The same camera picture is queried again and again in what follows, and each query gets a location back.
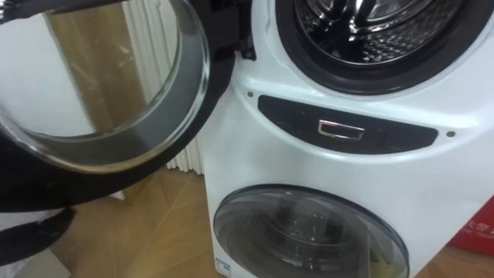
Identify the white stacked washing machine tower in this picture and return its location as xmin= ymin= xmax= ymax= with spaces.
xmin=198 ymin=0 xmax=494 ymax=278

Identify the red cardboard box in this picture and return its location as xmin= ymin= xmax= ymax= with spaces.
xmin=448 ymin=195 xmax=494 ymax=258

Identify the round glass washing machine door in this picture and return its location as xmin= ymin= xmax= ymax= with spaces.
xmin=0 ymin=0 xmax=256 ymax=214

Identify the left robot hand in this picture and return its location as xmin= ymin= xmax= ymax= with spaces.
xmin=0 ymin=207 xmax=77 ymax=268

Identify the white ribbed radiator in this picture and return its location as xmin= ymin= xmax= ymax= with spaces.
xmin=122 ymin=0 xmax=205 ymax=176

